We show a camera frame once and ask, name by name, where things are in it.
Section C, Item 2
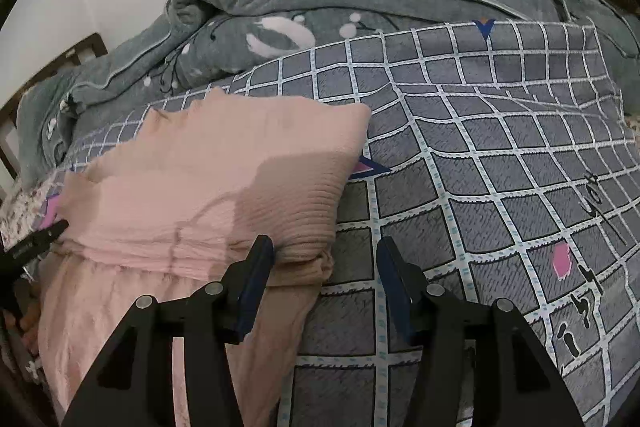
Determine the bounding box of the dark wooden headboard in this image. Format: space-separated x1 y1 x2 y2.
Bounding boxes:
0 32 108 188

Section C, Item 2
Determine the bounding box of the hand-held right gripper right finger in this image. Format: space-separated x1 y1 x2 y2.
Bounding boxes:
376 236 586 427

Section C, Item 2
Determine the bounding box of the grey checked bed sheet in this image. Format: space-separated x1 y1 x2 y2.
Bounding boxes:
50 19 640 427

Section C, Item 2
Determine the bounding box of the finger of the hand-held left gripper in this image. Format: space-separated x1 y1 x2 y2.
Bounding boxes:
0 219 70 275

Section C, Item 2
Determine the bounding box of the floral bed sheet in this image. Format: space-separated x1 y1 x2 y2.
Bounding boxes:
0 179 66 253

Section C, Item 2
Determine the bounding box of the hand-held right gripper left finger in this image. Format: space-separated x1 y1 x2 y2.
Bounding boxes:
60 234 276 427

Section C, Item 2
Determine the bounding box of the person's left hand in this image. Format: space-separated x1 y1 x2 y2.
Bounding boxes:
17 284 43 348

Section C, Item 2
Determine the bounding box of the pink knitted sweater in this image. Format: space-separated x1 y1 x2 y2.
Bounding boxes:
37 88 372 427

